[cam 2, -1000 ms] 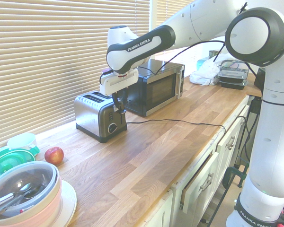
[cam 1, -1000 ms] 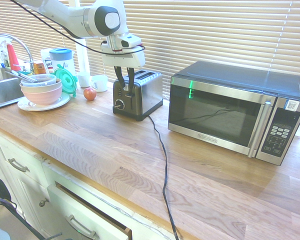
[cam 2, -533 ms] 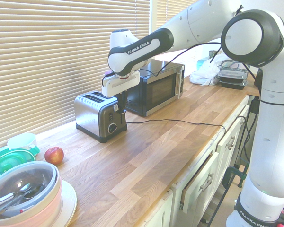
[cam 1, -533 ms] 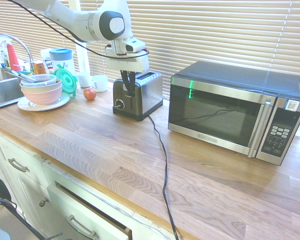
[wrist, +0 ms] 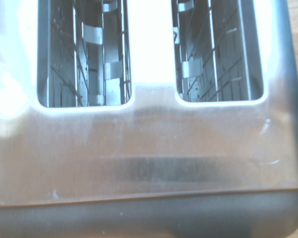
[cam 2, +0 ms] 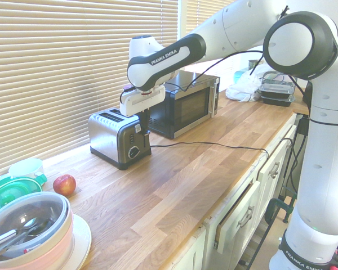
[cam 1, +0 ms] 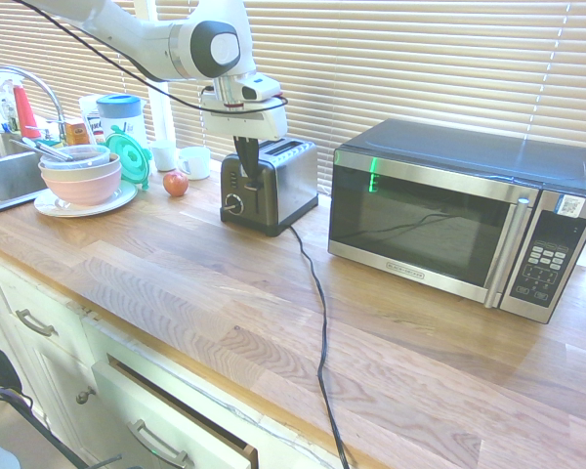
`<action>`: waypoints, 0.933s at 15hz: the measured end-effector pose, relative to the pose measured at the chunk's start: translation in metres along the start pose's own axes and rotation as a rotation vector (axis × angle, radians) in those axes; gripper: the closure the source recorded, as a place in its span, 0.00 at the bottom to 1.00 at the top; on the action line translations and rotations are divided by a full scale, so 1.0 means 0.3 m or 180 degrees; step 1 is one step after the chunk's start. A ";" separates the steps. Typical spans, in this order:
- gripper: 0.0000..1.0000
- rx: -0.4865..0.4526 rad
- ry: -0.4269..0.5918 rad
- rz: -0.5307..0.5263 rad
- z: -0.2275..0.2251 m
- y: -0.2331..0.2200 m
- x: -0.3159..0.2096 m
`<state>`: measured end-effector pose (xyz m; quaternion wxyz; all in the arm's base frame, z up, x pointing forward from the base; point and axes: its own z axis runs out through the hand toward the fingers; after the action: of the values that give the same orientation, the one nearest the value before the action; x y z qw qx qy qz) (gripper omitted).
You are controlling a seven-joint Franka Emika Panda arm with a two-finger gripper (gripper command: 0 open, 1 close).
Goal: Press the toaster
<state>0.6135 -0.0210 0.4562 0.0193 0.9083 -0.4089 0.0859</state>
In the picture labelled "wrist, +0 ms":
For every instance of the stainless steel two-slot toaster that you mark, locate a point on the stainless steel two-slot toaster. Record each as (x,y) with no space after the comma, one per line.
(149,148)

